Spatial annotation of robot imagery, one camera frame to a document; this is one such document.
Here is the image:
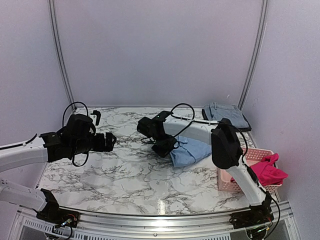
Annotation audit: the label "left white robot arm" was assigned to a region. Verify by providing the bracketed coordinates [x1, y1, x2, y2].
[0, 132, 117, 223]

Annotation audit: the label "light blue shirt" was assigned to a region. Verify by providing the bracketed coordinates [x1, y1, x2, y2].
[169, 136, 212, 168]

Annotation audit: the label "magenta red garment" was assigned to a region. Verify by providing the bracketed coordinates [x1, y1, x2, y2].
[230, 152, 289, 186]

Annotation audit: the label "aluminium table front rail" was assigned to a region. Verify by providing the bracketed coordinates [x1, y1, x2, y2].
[0, 201, 301, 240]

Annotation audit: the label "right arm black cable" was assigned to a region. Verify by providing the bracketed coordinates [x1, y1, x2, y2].
[141, 102, 248, 156]

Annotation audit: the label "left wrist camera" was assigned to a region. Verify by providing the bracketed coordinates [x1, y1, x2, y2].
[90, 109, 101, 126]

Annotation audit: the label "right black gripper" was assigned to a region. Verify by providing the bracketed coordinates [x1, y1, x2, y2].
[152, 133, 178, 157]

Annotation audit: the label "folded blue jeans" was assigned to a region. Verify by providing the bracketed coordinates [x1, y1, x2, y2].
[202, 101, 250, 129]

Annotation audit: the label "pink plastic laundry basket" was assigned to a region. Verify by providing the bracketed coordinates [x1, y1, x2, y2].
[216, 147, 278, 195]

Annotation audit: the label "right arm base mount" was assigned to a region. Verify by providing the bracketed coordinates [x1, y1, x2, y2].
[229, 209, 274, 229]

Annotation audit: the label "left aluminium frame post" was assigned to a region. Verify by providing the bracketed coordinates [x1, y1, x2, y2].
[47, 0, 75, 104]

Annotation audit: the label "aluminium frame post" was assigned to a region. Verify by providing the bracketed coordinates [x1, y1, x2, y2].
[238, 0, 270, 110]
[47, 0, 75, 104]

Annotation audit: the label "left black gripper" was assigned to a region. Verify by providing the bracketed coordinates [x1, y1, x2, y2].
[71, 132, 117, 156]

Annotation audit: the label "right aluminium frame post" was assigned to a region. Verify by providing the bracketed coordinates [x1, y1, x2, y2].
[238, 0, 270, 110]

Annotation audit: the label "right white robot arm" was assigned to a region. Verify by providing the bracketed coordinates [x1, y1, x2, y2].
[140, 115, 272, 224]

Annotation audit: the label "black tray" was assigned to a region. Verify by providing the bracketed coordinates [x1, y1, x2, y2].
[201, 109, 252, 133]

